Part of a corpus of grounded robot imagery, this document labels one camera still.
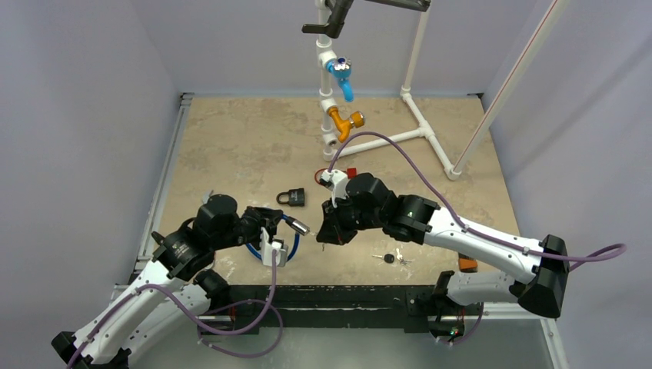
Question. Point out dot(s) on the white diagonal pole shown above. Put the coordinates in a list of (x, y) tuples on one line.
[(528, 52)]

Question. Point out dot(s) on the blue faucet valve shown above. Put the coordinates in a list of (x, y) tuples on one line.
[(341, 69)]

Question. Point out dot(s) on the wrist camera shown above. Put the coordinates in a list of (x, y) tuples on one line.
[(338, 191), (274, 252)]

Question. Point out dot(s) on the blue cable lock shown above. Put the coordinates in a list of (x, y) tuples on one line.
[(299, 228)]

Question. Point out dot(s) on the white PVC pipe frame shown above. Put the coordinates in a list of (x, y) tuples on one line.
[(331, 17)]

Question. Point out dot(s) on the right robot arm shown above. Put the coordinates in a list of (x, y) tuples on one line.
[(529, 272)]

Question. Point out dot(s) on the orange faucet valve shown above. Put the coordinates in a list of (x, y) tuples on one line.
[(345, 125)]

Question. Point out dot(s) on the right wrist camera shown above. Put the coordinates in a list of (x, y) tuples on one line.
[(338, 191)]

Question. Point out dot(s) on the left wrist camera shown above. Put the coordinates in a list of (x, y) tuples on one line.
[(274, 252)]

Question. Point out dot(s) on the red handled adjustable wrench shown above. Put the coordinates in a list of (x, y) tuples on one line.
[(207, 196)]

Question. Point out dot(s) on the orange tool at right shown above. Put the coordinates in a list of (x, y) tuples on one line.
[(467, 265)]

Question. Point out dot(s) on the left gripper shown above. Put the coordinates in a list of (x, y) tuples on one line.
[(263, 217)]

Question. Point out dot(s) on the black padlock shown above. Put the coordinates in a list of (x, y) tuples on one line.
[(295, 197)]

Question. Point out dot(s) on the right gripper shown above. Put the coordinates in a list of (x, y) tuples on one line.
[(335, 219)]

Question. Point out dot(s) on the red cable seal lock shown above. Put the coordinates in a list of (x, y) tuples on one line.
[(351, 171)]

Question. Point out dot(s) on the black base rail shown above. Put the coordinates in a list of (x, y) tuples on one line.
[(411, 309)]

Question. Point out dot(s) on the key bunch with black fob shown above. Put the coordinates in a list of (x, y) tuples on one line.
[(393, 258)]

